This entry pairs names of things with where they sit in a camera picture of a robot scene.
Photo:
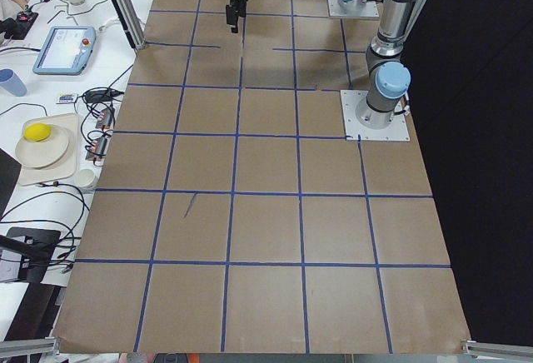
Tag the yellow lemon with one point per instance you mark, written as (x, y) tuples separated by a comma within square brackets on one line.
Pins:
[(37, 132)]

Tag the blue plastic cup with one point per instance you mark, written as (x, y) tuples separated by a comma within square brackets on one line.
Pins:
[(11, 83)]

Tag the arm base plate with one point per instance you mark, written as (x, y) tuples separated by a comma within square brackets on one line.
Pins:
[(354, 9), (361, 123)]

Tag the blue teach pendant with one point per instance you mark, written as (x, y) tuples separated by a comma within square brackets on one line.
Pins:
[(66, 51)]

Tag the beige plate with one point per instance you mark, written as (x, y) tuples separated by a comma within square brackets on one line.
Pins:
[(45, 153)]

